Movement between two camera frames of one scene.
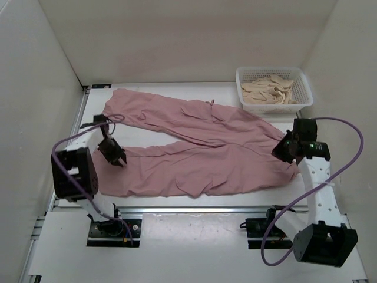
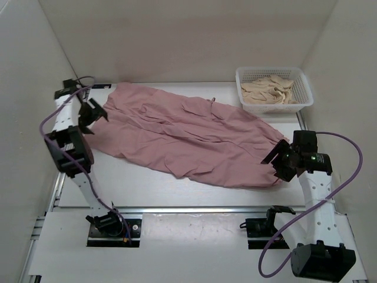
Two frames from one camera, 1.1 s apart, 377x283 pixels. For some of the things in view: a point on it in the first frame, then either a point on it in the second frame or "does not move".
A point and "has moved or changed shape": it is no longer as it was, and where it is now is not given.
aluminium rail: [203, 210] does not move
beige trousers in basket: [273, 89] does not move
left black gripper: [118, 153] → [96, 112]
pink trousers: [224, 148] has moved or changed shape
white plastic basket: [273, 90] does not move
